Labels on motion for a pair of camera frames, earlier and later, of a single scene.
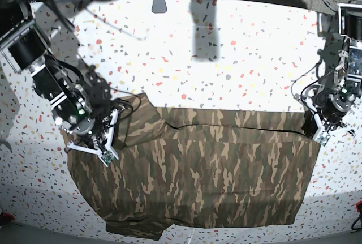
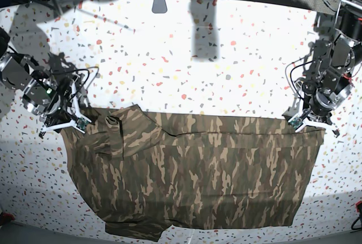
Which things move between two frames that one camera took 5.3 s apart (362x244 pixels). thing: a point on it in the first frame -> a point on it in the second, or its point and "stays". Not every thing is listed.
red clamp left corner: [6, 217] stays
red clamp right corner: [358, 209] stays
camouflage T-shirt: [179, 167] stays
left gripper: [75, 111] -> [49, 99]
